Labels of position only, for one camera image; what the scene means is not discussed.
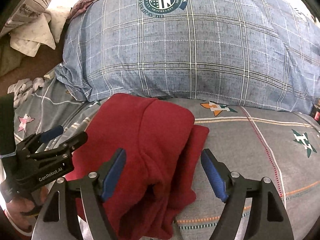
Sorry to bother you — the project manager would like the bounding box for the left hand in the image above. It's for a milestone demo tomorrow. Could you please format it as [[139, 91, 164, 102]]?
[[5, 197, 36, 236]]

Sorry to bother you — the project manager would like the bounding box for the blue plaid pillow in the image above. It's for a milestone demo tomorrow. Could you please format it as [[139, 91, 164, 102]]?
[[55, 0, 319, 113]]

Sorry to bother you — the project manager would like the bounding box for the dark red patterned cloth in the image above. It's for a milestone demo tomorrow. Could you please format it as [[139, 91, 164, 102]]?
[[66, 0, 95, 23]]

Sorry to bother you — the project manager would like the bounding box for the small red tag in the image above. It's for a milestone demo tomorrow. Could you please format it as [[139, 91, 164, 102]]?
[[311, 100, 320, 124]]

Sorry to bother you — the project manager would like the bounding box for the white striped cloth pile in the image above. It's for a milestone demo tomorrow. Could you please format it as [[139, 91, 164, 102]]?
[[1, 0, 71, 57]]

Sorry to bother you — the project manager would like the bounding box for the red knit garment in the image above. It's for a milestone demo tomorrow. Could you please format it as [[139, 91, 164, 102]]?
[[67, 93, 209, 239]]

